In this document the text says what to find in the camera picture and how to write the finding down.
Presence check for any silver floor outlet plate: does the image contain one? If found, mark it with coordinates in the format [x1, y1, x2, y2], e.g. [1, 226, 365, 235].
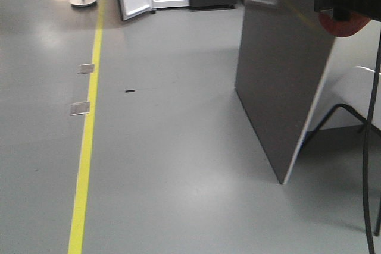
[70, 101, 90, 116]
[77, 63, 95, 74]

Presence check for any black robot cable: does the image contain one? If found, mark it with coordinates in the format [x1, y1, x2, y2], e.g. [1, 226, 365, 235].
[362, 21, 381, 254]

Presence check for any red yellow apple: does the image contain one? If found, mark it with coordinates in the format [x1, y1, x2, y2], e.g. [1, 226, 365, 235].
[318, 12, 371, 37]

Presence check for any grey kitchen island cabinet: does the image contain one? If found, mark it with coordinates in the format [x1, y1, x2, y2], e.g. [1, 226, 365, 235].
[234, 0, 367, 186]

